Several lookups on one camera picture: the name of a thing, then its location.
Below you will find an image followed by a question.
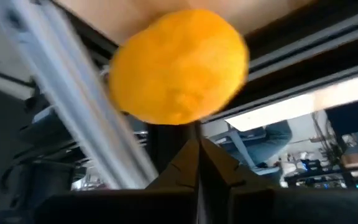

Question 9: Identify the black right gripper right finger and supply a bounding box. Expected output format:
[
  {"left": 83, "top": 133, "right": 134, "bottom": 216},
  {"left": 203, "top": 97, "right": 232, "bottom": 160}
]
[{"left": 199, "top": 138, "right": 272, "bottom": 192}]

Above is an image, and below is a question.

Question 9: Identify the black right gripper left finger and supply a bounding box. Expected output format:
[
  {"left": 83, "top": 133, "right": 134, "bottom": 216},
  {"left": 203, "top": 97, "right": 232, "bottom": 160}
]
[{"left": 146, "top": 136, "right": 200, "bottom": 191}]

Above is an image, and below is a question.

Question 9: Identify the orange toy fruit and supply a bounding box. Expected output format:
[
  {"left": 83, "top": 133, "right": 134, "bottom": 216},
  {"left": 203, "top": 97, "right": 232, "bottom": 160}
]
[{"left": 109, "top": 9, "right": 250, "bottom": 126}]

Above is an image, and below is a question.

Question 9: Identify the white desk surface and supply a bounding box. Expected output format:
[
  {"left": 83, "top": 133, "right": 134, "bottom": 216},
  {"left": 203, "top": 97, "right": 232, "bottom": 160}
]
[{"left": 225, "top": 70, "right": 358, "bottom": 132}]

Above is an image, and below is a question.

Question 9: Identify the silver aluminium frame bar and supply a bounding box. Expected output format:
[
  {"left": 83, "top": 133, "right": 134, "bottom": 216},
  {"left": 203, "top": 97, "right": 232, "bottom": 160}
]
[{"left": 0, "top": 0, "right": 160, "bottom": 190}]

